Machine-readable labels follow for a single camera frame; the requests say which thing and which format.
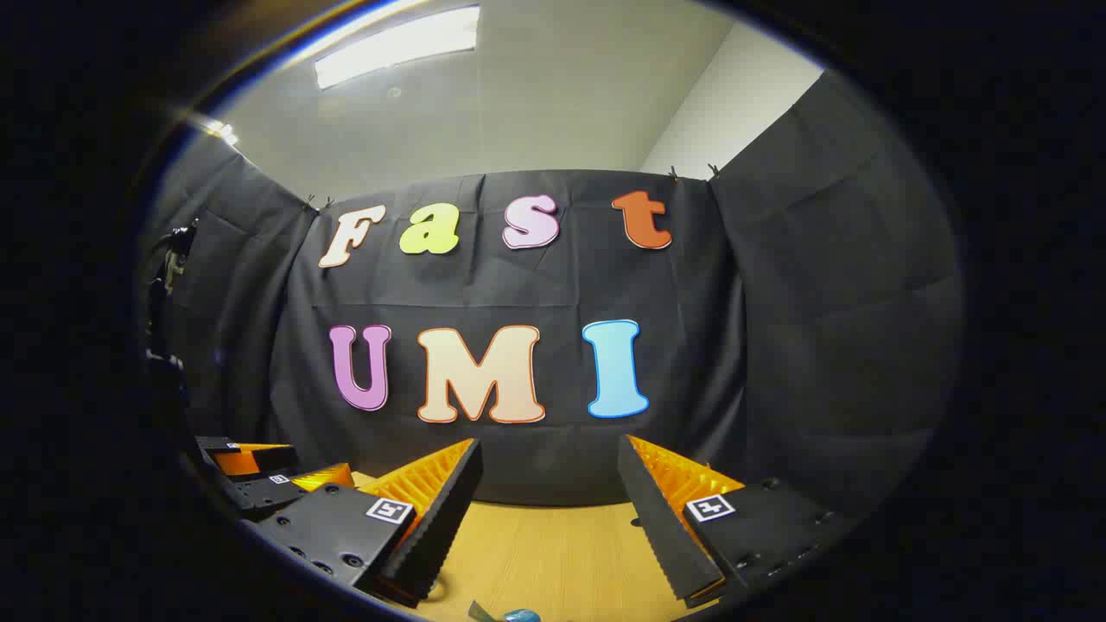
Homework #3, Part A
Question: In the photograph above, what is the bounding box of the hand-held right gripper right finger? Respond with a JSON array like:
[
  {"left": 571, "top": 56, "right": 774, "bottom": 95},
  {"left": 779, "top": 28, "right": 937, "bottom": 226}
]
[{"left": 617, "top": 435, "right": 843, "bottom": 606}]

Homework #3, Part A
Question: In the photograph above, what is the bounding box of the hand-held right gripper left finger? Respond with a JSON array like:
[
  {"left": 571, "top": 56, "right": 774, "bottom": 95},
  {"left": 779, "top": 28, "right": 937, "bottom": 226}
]
[{"left": 246, "top": 438, "right": 483, "bottom": 610}]

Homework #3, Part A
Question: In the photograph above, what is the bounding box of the black backdrop cloth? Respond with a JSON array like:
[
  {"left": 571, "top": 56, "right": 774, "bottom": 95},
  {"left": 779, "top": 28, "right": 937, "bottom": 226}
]
[{"left": 143, "top": 69, "right": 964, "bottom": 524}]

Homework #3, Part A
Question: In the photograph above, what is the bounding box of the long ceiling light panel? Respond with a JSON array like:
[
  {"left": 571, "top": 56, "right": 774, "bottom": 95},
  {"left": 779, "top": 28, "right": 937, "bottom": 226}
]
[{"left": 313, "top": 5, "right": 481, "bottom": 91}]

